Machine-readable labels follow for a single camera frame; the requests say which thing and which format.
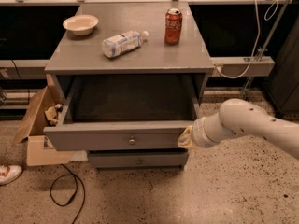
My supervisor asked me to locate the grey top drawer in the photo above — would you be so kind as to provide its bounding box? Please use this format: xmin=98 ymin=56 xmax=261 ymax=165
xmin=44 ymin=74 xmax=199 ymax=151

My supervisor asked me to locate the grey drawer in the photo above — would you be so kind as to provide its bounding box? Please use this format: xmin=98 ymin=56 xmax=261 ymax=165
xmin=88 ymin=149 xmax=189 ymax=169
xmin=44 ymin=74 xmax=199 ymax=151

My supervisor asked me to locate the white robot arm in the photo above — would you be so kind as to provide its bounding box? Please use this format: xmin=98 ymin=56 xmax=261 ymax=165
xmin=178 ymin=99 xmax=299 ymax=159

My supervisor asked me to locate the grey drawer cabinet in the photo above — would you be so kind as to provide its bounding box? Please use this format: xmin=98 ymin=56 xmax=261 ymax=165
xmin=44 ymin=1 xmax=216 ymax=170

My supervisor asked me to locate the grey bottom drawer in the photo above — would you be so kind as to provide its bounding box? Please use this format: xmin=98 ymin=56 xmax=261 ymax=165
xmin=88 ymin=149 xmax=189 ymax=169

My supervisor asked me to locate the dark grey cabinet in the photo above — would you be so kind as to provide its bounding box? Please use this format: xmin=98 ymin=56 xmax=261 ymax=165
xmin=264 ymin=18 xmax=299 ymax=114

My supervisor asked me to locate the metal tripod stand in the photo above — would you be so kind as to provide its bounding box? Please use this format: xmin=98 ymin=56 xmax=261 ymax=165
xmin=239 ymin=0 xmax=292 ymax=77

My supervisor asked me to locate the clear plastic water bottle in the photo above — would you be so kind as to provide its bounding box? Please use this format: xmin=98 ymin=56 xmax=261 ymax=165
xmin=102 ymin=31 xmax=149 ymax=58

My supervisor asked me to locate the red soda can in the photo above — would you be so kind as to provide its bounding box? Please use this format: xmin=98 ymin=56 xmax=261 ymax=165
xmin=164 ymin=8 xmax=182 ymax=45

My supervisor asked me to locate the crumpled brown paper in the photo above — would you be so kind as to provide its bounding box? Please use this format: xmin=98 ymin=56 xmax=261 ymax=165
xmin=45 ymin=104 xmax=63 ymax=126

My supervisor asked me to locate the brown cardboard box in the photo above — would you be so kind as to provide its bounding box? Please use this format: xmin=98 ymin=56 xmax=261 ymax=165
xmin=13 ymin=75 xmax=87 ymax=166

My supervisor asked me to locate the white ceramic bowl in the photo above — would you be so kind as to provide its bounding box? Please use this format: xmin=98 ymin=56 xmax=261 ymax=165
xmin=63 ymin=15 xmax=99 ymax=36

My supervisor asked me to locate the white red sneaker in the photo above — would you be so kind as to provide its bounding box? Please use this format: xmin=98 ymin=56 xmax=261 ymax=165
xmin=0 ymin=165 xmax=22 ymax=186

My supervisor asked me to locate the grey window ledge rail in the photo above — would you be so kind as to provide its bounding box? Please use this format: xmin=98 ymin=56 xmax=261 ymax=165
xmin=0 ymin=56 xmax=275 ymax=80

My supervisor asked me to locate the black floor cable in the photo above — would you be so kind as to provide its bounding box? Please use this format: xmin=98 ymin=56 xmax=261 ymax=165
xmin=50 ymin=163 xmax=86 ymax=224

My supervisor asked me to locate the white hanging cable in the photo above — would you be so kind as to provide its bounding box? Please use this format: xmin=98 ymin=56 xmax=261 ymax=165
xmin=214 ymin=0 xmax=280 ymax=79

